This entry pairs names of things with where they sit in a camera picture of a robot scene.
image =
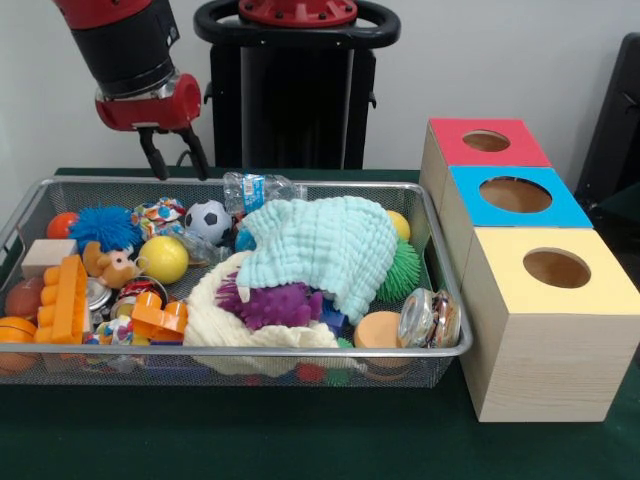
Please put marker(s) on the long orange building block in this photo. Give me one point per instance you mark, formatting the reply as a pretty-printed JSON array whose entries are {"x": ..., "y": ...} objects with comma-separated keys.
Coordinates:
[{"x": 62, "y": 305}]

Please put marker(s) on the wooden box with three holes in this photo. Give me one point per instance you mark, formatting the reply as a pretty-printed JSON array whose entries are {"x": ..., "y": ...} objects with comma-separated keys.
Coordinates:
[{"x": 550, "y": 360}]

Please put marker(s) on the dark green table cloth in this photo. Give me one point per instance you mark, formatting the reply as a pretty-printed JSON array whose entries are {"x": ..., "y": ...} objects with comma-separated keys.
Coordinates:
[{"x": 250, "y": 435}]

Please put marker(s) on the small black white soccer ball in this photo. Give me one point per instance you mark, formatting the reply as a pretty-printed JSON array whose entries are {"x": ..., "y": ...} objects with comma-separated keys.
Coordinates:
[{"x": 208, "y": 221}]

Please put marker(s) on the cream knitted cloth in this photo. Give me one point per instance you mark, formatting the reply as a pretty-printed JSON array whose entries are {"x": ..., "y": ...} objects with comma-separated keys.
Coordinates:
[{"x": 210, "y": 320}]

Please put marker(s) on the black upright panel on stand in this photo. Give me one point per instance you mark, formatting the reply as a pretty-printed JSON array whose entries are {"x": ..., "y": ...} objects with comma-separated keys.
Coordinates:
[{"x": 620, "y": 125}]

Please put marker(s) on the purple spiky monster toy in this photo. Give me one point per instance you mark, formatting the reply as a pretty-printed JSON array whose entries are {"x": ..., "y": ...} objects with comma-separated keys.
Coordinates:
[{"x": 280, "y": 307}]

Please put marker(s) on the brown plush monkey toy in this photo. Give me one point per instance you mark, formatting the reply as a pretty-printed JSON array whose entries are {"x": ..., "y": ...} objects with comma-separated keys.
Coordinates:
[{"x": 112, "y": 265}]

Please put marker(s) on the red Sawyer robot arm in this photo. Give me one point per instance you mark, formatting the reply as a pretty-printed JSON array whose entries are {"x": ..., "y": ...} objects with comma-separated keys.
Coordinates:
[{"x": 125, "y": 45}]

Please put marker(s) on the crushed clear plastic bottle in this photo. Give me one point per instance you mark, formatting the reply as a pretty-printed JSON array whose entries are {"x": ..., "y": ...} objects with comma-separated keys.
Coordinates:
[{"x": 255, "y": 190}]

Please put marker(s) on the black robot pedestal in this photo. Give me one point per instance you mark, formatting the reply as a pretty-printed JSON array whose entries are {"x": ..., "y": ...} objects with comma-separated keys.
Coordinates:
[{"x": 300, "y": 100}]

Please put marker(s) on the mint green waffle cloth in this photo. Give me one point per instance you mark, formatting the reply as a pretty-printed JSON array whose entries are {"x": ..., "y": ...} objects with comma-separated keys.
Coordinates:
[{"x": 320, "y": 245}]

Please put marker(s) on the blue spiky rubber ball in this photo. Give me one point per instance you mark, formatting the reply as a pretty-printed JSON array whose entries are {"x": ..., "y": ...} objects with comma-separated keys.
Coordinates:
[{"x": 102, "y": 225}]

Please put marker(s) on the yellow smiley face ball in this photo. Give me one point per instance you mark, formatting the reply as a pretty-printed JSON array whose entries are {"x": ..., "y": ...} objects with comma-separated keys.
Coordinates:
[{"x": 164, "y": 260}]

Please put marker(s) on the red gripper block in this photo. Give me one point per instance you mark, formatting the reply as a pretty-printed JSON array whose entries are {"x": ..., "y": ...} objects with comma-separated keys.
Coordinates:
[{"x": 150, "y": 112}]

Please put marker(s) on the green spiky rubber ball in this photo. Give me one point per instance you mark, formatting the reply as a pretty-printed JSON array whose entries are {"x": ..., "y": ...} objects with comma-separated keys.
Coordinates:
[{"x": 402, "y": 275}]

